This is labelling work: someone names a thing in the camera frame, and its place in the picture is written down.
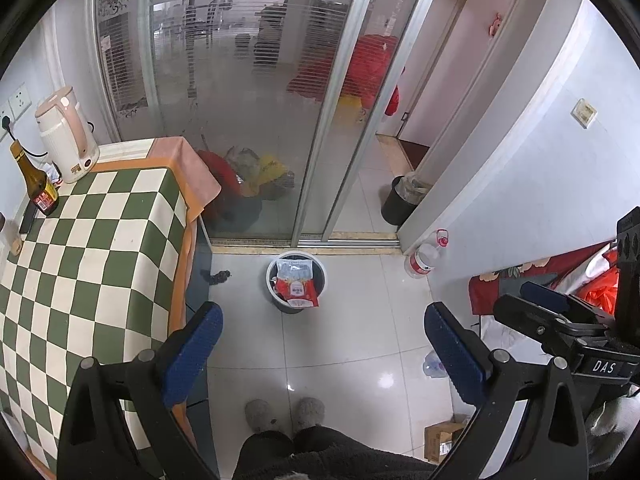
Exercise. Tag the small cardboard box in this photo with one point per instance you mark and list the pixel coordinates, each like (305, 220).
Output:
(442, 437)

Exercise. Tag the pink door hook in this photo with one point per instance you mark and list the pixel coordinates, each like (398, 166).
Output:
(496, 25)

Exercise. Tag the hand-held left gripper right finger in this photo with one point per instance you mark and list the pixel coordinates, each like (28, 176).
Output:
(452, 350)

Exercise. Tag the dark sauce bottle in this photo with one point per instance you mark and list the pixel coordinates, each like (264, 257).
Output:
(40, 185)

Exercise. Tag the large clear water bottle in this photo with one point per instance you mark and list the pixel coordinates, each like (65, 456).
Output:
(420, 262)

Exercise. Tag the person's right forearm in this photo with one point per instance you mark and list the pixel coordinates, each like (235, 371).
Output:
(615, 430)

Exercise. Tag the orange plastic bag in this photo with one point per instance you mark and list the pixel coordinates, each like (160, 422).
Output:
(600, 295)

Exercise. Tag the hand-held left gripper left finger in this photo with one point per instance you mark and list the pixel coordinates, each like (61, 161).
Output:
(192, 355)

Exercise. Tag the black waste bin white rim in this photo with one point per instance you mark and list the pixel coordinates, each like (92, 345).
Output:
(296, 309)

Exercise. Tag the brown lid spice jar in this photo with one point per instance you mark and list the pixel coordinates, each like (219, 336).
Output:
(14, 246)

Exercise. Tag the grey fluffy slipper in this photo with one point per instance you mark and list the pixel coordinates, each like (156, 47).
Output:
(260, 415)
(310, 412)

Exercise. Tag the clear plastic packet blue print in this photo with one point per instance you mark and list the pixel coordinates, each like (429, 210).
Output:
(295, 270)

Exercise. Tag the green white checkered tablecloth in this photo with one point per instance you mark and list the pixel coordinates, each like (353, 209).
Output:
(100, 285)

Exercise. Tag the small dark floor scrap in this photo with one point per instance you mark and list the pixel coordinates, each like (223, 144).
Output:
(217, 277)

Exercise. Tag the beige wall switch plate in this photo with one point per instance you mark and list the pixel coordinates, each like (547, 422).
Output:
(584, 112)

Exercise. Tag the person's leg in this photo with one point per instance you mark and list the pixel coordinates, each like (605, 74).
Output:
(265, 455)
(350, 455)

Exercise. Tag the person's right leg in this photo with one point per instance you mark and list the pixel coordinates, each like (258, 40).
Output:
(350, 455)

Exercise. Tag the red floral cloth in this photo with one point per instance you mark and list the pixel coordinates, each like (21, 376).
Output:
(500, 285)

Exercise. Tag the white wall outlet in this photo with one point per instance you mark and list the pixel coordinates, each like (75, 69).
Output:
(4, 110)
(20, 102)

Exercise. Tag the person's left leg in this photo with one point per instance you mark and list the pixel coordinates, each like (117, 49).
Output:
(265, 455)

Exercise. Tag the yellow plastic bag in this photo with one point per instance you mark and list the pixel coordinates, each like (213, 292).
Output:
(267, 172)

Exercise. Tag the white door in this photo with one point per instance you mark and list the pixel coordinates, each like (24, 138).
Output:
(450, 60)

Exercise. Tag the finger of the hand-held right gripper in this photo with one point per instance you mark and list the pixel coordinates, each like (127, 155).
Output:
(550, 295)
(525, 317)

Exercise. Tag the small clear plastic bottle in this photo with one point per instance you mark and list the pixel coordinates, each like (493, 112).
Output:
(432, 365)

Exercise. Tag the red snack packet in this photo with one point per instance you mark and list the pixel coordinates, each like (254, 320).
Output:
(297, 292)

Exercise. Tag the black phone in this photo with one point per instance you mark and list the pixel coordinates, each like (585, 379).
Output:
(27, 220)

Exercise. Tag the pink white electric kettle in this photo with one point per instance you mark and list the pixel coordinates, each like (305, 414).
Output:
(60, 135)

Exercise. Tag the red plastic bag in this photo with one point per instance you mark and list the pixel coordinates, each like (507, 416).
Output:
(220, 175)

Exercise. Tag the frosted glass sliding door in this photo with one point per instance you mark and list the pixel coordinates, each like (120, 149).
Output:
(225, 110)

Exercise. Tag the black bin grey liner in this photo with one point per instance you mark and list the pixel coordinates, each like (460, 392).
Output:
(395, 205)

